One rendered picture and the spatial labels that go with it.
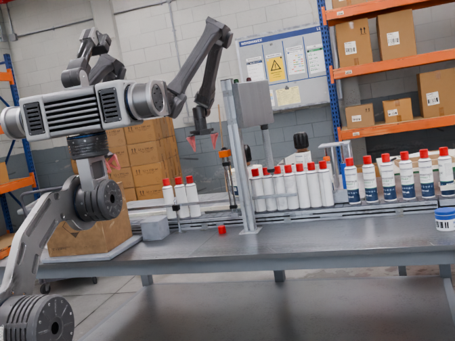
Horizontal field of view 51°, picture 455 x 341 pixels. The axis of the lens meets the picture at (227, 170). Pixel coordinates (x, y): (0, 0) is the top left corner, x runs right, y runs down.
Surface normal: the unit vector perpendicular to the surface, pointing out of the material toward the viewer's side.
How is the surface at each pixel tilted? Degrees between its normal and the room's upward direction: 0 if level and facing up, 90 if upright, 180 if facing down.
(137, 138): 90
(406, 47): 90
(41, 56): 90
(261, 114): 90
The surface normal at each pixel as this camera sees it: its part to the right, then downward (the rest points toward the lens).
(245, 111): 0.58, 0.01
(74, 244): -0.27, 0.17
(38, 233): 0.95, -0.12
